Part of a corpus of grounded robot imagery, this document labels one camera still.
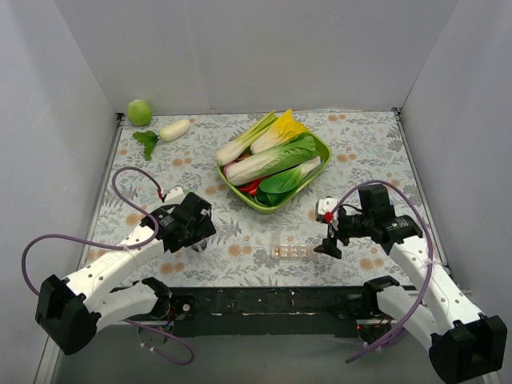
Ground green leek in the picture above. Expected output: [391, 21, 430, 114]
[214, 111, 278, 166]

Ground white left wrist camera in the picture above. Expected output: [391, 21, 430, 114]
[162, 187, 189, 205]

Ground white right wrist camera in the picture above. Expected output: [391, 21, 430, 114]
[314, 196, 338, 223]

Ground green round cabbage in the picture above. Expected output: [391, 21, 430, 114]
[126, 99, 153, 126]

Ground yellow napa cabbage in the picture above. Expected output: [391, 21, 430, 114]
[250, 109, 309, 154]

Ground clear weekly pill organizer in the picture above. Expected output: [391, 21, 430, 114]
[270, 238, 318, 261]

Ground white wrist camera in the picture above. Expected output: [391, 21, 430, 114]
[162, 187, 189, 205]
[314, 196, 338, 223]

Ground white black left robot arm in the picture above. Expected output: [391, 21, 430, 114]
[35, 188, 216, 355]

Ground white pill bottle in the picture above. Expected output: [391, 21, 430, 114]
[190, 239, 208, 252]

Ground green napa cabbage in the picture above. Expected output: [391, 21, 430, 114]
[226, 134, 318, 186]

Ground red chili pepper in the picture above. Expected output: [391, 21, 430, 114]
[238, 178, 262, 196]

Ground white radish with leaves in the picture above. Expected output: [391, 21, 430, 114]
[132, 119, 191, 161]

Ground lime green vegetable tray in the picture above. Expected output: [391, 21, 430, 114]
[217, 133, 331, 214]

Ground green bok choy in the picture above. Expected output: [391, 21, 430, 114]
[258, 156, 322, 194]

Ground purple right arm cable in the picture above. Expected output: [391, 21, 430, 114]
[326, 180, 434, 364]

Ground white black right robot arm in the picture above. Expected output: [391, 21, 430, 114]
[315, 181, 507, 383]

